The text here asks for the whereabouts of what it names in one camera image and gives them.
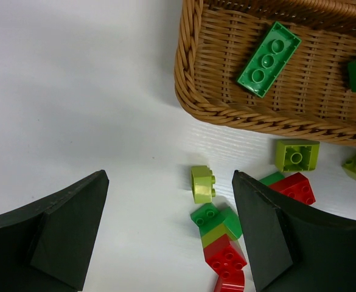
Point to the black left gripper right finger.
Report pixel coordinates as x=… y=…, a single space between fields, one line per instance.
x=292 y=246

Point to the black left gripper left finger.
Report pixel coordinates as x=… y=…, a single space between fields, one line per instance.
x=47 y=245

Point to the red long lego brick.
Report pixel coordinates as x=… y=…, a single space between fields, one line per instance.
x=295 y=186

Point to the small lime lego brick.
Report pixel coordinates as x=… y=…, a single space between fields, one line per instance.
x=202 y=180

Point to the dark green long lego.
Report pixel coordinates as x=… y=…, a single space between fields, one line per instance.
x=276 y=49

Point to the red green stacked legos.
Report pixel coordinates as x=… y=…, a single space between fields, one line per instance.
x=219 y=231

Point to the red curved lego brick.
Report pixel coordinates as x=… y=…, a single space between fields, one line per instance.
x=234 y=283

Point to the lime sloped lego brick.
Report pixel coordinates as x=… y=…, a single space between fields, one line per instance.
x=296 y=155

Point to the brown wicker divided basket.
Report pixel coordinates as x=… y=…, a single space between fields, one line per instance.
x=310 y=99

